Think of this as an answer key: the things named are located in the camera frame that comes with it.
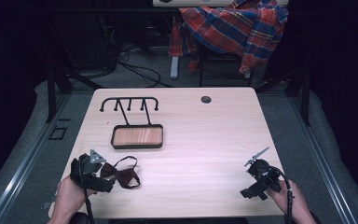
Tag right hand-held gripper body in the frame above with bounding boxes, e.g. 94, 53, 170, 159
243, 147, 283, 194

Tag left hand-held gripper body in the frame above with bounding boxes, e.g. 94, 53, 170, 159
70, 148, 107, 189

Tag dark red bow tie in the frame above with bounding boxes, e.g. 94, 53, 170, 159
100, 155, 142, 190

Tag black hook rack wooden tray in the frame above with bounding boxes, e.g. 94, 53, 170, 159
99, 96, 165, 150

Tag person's right hand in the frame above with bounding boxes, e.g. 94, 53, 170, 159
265, 179, 310, 218

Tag person's left hand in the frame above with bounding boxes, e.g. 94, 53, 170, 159
55, 175, 98, 218

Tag black metal stand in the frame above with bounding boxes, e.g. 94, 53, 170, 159
255, 63, 312, 127
45, 62, 103, 124

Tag black chair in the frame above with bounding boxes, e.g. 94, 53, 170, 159
198, 43, 255, 88

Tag red blue plaid shirt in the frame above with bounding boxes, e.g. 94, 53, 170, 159
168, 0, 290, 76

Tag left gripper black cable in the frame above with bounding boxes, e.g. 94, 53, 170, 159
77, 154, 96, 224

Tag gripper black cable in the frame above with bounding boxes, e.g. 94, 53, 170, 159
269, 166, 295, 224
77, 154, 96, 224

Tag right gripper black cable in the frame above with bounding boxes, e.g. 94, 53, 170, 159
269, 166, 295, 224

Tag black floor socket frame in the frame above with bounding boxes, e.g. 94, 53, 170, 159
48, 125, 69, 141

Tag black floor cables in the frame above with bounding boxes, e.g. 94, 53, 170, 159
87, 43, 173, 89

